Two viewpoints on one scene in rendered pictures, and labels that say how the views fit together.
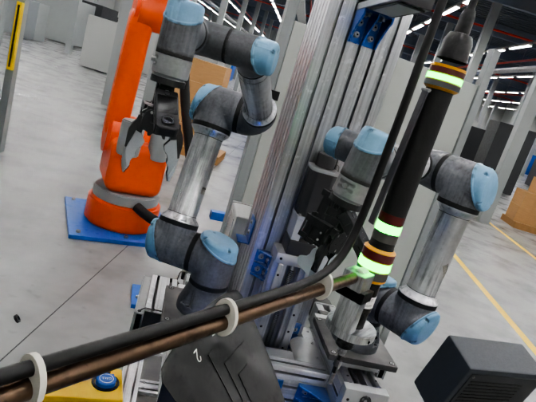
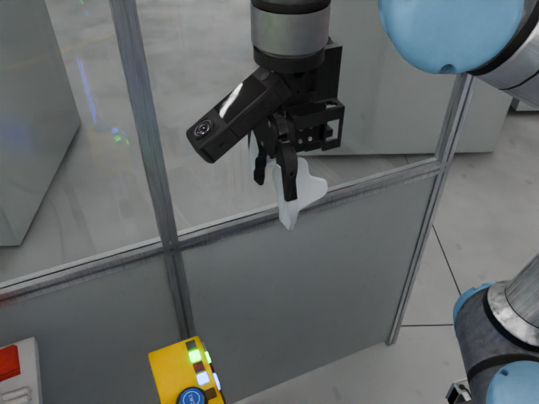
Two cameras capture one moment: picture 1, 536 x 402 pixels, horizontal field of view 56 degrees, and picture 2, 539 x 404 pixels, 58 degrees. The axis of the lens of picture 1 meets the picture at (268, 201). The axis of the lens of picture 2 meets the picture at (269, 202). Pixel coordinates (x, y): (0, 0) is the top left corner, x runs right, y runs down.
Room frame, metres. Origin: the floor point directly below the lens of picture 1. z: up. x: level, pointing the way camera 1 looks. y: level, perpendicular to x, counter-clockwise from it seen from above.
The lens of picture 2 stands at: (1.00, -0.19, 1.88)
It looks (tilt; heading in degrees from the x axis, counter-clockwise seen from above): 42 degrees down; 88
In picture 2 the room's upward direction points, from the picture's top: straight up
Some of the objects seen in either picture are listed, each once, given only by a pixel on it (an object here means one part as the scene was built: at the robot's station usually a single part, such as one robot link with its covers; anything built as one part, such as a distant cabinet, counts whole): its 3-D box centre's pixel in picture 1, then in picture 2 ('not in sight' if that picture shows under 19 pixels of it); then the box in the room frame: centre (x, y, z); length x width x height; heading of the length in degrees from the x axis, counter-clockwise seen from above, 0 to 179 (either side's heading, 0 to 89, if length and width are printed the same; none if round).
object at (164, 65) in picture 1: (170, 67); (288, 22); (1.04, 0.27, 1.70); 0.08 x 0.08 x 0.05
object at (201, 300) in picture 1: (205, 293); not in sight; (1.37, 0.09, 1.09); 0.15 x 0.15 x 0.10
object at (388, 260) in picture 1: (378, 253); not in sight; (0.64, -0.16, 1.57); 0.04 x 0.04 x 0.01
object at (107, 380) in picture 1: (105, 380); (192, 401); (0.88, 0.21, 1.08); 0.04 x 0.04 x 0.02
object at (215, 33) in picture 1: (203, 37); not in sight; (1.14, 0.24, 1.78); 0.11 x 0.11 x 0.08; 84
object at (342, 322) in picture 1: (357, 301); not in sight; (0.63, -0.15, 1.50); 0.09 x 0.07 x 0.10; 147
